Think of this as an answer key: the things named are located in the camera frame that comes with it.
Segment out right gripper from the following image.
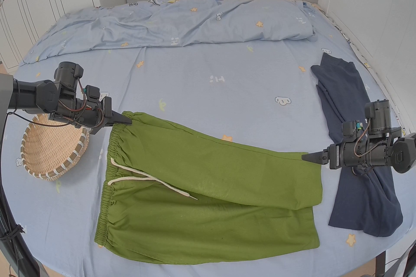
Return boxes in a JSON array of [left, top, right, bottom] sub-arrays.
[[329, 139, 374, 170]]

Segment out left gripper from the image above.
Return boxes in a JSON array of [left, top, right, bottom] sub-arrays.
[[77, 97, 113, 135]]

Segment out green shorts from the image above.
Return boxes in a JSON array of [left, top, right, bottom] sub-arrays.
[[94, 111, 323, 265]]

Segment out round woven basket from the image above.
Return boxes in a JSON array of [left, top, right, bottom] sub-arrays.
[[21, 113, 90, 182]]

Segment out dark blue garment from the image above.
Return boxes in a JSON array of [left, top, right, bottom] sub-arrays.
[[310, 53, 403, 237]]

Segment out pale blue quilt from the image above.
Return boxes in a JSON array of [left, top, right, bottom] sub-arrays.
[[19, 0, 317, 66]]

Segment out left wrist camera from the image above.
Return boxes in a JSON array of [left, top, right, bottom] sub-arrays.
[[85, 85, 101, 101]]

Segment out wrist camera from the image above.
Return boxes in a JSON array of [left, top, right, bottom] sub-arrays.
[[342, 120, 362, 140], [85, 85, 101, 101]]

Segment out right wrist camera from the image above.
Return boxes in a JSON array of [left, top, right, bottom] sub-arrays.
[[342, 120, 362, 140]]

